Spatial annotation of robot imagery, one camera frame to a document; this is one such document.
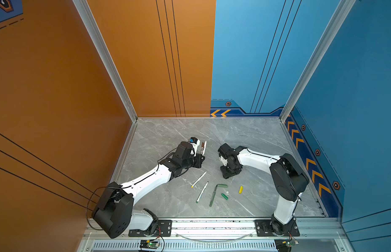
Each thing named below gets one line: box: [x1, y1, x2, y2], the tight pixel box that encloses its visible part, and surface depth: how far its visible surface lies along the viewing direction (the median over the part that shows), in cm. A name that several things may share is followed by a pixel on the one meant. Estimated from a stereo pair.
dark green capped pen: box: [209, 183, 229, 208], surface depth 87 cm
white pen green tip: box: [195, 180, 209, 204], surface depth 86 cm
